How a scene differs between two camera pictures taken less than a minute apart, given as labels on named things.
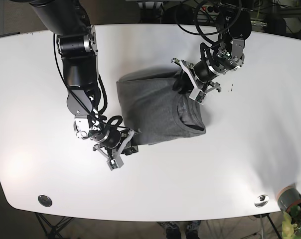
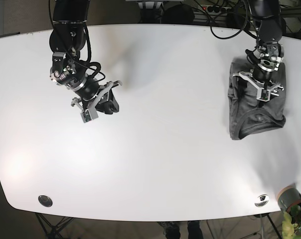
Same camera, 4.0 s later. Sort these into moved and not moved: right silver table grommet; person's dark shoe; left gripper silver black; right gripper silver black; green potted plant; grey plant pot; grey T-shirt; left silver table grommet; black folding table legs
Moved: left gripper silver black; right gripper silver black; grey T-shirt
Not moved: right silver table grommet; left silver table grommet; person's dark shoe; black folding table legs; green potted plant; grey plant pot
